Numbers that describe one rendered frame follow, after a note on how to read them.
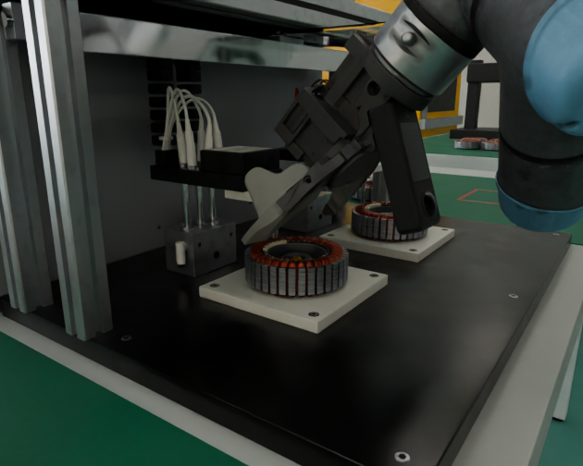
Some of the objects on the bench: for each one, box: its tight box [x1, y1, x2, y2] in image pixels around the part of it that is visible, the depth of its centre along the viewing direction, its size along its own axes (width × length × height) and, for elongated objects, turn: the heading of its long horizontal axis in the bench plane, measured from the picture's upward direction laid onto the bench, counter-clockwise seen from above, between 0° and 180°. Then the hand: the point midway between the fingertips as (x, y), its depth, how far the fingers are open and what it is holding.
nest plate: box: [199, 266, 388, 334], centre depth 54 cm, size 15×15×1 cm
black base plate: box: [0, 203, 572, 466], centre depth 65 cm, size 47×64×2 cm
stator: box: [244, 236, 349, 297], centre depth 54 cm, size 11×11×4 cm
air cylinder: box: [164, 216, 237, 277], centre depth 62 cm, size 5×8×6 cm
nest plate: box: [319, 223, 455, 263], centre depth 73 cm, size 15×15×1 cm
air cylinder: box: [282, 190, 332, 233], centre depth 81 cm, size 5×8×6 cm
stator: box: [351, 201, 428, 241], centre depth 73 cm, size 11×11×4 cm
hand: (291, 233), depth 53 cm, fingers open, 14 cm apart
